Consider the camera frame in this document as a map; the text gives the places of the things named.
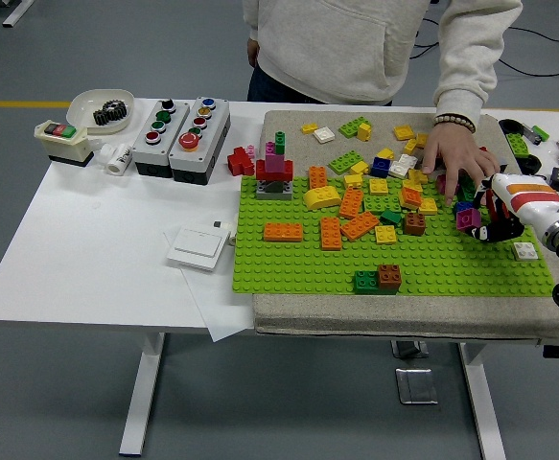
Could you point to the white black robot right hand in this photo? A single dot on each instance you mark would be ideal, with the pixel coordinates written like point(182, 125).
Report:
point(523, 201)

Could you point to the small pink brick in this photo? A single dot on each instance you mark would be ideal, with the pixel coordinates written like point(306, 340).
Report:
point(250, 151)

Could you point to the pink tall brick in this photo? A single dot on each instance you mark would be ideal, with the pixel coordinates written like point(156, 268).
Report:
point(275, 162)

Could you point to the person's right hand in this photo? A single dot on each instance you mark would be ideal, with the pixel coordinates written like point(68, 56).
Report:
point(252, 52)

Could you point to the grey metal bracket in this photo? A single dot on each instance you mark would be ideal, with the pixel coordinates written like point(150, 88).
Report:
point(411, 349)

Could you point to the silver black clamp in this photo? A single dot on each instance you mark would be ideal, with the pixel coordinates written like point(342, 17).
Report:
point(530, 135)

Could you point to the cream red-green switch box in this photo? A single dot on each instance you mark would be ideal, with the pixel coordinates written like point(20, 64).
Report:
point(63, 144)

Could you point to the metal floor plate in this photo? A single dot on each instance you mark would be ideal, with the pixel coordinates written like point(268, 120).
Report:
point(415, 385)

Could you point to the blue square brick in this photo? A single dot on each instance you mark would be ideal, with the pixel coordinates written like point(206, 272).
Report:
point(380, 167)
point(462, 207)

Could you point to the white square brick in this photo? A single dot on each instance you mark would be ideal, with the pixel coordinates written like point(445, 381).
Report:
point(526, 250)
point(407, 160)
point(324, 134)
point(399, 169)

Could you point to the person's left forearm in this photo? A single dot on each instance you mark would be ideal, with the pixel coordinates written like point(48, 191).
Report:
point(466, 86)

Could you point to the red wide brick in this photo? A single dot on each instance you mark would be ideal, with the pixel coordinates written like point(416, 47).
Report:
point(261, 171)

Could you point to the dark olive wedge brick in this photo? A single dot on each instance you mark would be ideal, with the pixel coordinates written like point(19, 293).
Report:
point(274, 187)

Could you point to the lime green studded baseplate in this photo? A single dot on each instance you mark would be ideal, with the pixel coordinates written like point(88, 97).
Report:
point(284, 268)

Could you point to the white desk foot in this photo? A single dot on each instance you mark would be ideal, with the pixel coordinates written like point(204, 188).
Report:
point(17, 12)

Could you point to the person's left hand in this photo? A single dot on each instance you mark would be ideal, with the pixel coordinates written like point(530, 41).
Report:
point(456, 153)

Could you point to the white pipe fitting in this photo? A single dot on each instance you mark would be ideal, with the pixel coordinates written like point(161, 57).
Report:
point(118, 160)

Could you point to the red brick cluster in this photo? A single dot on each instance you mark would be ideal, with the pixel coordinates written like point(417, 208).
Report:
point(237, 162)

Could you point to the dark green roof brick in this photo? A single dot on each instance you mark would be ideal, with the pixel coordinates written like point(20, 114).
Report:
point(390, 216)

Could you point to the lime green long brick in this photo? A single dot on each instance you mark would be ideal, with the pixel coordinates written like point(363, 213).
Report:
point(379, 205)
point(346, 162)

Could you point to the orange long brick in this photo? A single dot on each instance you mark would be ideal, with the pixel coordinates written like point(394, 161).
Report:
point(351, 203)
point(283, 231)
point(359, 225)
point(331, 233)

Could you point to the yellow square brick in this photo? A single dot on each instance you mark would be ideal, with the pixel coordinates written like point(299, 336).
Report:
point(384, 154)
point(417, 176)
point(427, 206)
point(403, 131)
point(419, 140)
point(379, 187)
point(353, 181)
point(358, 167)
point(385, 234)
point(409, 183)

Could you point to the white plastic bowl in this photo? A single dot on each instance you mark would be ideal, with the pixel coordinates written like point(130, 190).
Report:
point(85, 103)

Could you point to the grey emergency-stop control box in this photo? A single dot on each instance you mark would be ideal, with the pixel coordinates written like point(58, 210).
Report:
point(202, 155)

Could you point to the small yellow flat brick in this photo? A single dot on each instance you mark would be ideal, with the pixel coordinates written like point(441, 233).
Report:
point(309, 128)

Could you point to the grey brick with holes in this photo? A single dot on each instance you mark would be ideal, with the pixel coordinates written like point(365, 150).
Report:
point(502, 165)

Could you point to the white desk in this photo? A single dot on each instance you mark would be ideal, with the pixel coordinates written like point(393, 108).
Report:
point(92, 239)

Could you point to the dark green square brick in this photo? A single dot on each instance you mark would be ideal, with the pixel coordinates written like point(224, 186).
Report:
point(366, 281)

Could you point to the white paper sheet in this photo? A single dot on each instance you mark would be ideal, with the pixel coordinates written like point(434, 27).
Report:
point(221, 316)

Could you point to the grey-brown foam mat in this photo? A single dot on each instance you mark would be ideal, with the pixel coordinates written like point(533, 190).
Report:
point(308, 314)

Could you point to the black metal gear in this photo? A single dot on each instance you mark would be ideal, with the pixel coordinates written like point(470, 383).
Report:
point(117, 109)
point(101, 116)

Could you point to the white wall switch plate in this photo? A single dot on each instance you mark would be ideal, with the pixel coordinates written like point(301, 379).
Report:
point(195, 249)

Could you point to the green narrow brick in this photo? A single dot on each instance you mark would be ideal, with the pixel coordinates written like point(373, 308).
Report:
point(280, 140)

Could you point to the dark green long brick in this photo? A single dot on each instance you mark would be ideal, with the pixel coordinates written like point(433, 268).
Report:
point(468, 189)

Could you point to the grey four-button control box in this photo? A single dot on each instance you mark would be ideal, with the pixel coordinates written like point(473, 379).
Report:
point(145, 153)

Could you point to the grey flat base brick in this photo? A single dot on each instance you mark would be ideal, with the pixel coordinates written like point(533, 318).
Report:
point(259, 194)

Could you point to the brown square brick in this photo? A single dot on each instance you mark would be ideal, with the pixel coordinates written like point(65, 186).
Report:
point(414, 223)
point(389, 278)

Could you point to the person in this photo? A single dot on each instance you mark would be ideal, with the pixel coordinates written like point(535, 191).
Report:
point(332, 48)

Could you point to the small green block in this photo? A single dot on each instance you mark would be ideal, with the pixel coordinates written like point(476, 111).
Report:
point(540, 130)

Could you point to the yellow curved brick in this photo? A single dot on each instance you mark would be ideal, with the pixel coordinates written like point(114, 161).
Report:
point(322, 197)

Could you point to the magenta square brick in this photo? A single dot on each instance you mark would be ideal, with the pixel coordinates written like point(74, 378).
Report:
point(441, 184)
point(468, 219)

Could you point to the yellow tall brick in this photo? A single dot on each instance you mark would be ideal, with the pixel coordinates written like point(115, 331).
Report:
point(364, 131)

